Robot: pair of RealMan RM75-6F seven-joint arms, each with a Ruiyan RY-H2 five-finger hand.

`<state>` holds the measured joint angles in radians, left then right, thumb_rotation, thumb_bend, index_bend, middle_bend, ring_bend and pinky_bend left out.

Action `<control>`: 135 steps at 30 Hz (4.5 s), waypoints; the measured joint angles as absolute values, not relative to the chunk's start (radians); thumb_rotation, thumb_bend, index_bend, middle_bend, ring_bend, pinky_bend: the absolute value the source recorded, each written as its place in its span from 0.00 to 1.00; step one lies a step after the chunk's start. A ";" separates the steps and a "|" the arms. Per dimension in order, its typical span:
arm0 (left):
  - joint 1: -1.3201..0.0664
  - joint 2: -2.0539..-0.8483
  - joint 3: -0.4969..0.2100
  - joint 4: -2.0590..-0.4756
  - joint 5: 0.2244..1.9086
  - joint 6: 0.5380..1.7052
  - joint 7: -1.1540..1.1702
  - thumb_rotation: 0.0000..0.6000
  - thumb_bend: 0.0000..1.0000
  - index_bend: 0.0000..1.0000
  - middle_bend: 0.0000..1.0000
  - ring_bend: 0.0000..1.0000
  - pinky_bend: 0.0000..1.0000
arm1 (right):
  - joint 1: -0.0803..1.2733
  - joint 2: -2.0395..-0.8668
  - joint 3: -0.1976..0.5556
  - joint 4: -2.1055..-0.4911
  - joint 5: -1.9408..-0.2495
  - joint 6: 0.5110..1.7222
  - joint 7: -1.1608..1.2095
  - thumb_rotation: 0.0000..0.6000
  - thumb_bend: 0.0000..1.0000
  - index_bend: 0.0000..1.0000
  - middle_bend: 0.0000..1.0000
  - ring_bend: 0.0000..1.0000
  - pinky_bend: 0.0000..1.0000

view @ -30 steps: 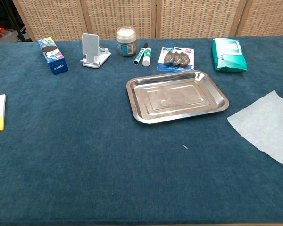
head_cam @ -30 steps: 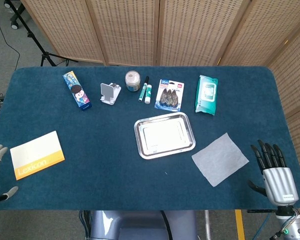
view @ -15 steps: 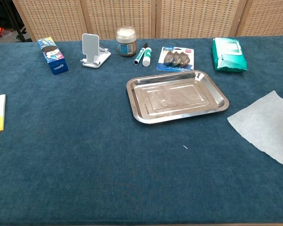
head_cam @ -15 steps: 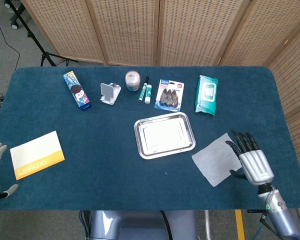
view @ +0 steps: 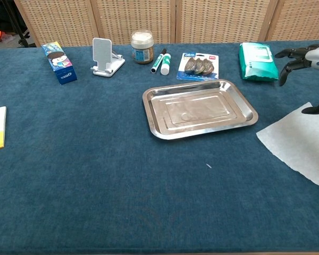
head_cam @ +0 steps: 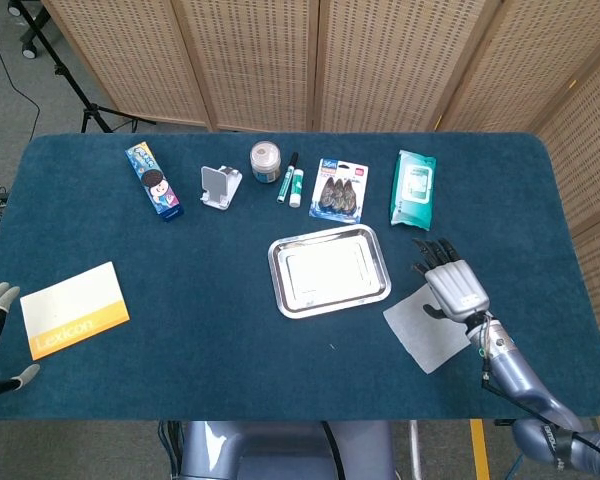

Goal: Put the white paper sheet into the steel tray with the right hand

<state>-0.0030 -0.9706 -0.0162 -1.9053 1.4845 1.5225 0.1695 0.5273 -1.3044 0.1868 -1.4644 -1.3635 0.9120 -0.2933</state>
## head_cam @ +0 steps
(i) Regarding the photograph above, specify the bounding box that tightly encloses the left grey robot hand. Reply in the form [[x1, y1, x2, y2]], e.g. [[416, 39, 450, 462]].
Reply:
[[0, 281, 42, 408]]

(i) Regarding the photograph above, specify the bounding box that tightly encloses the stainless steel tray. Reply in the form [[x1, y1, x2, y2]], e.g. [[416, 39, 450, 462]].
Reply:
[[267, 224, 393, 320]]

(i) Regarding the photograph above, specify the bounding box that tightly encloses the white folding phone stand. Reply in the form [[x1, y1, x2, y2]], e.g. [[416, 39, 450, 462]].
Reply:
[[199, 164, 244, 211]]

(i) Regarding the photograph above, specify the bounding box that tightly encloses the small jar with grey lid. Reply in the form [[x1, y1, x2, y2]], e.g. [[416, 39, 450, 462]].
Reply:
[[249, 140, 283, 185]]

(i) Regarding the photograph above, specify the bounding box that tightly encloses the dark blue table cloth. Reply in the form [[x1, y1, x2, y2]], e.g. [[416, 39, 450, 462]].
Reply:
[[0, 131, 600, 422]]

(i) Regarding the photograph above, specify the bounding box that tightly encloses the green white marker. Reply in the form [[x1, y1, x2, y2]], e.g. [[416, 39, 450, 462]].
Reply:
[[288, 168, 305, 208]]

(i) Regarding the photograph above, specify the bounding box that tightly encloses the blue Oreo cookie box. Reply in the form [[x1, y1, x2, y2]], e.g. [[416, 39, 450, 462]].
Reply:
[[124, 140, 185, 222]]

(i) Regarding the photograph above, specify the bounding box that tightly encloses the thin black floor cable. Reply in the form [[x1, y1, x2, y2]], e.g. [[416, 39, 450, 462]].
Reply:
[[0, 0, 42, 147]]

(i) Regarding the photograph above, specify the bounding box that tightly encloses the white paper napkin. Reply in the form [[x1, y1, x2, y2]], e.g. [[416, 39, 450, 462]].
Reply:
[[382, 287, 474, 375]]

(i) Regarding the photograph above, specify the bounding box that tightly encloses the blue-grey robot torso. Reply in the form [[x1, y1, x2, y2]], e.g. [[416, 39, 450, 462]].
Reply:
[[177, 420, 396, 480]]

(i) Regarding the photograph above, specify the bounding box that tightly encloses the silver table leg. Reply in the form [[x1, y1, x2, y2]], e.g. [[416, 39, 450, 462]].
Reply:
[[408, 420, 425, 480]]

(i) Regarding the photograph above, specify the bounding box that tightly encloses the black torso cable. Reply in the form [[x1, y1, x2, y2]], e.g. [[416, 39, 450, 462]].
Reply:
[[321, 421, 345, 480]]

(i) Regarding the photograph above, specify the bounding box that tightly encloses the black tripod stand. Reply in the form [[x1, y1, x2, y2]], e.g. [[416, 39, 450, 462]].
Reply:
[[9, 0, 156, 134]]

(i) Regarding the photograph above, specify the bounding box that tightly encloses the wicker folding screen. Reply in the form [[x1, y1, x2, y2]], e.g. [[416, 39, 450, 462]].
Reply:
[[42, 0, 600, 431]]

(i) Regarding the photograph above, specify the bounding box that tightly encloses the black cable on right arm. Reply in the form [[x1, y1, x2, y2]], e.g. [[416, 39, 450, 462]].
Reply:
[[481, 367, 600, 474]]

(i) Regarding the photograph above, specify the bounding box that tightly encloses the green whiteboard marker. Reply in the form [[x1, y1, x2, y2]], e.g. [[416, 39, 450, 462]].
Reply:
[[276, 151, 300, 204]]

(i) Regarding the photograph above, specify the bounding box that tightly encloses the correction tape blister pack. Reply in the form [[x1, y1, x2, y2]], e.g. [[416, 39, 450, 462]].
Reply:
[[308, 157, 370, 224]]

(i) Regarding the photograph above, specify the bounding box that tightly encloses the black wheeled stand base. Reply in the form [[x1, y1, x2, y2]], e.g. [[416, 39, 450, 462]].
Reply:
[[7, 0, 46, 60]]

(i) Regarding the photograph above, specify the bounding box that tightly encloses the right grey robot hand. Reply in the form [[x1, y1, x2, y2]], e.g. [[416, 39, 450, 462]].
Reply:
[[412, 237, 492, 324]]

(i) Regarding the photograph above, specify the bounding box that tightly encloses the green wet wipes pack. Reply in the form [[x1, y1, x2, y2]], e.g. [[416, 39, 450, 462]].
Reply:
[[389, 149, 437, 231]]

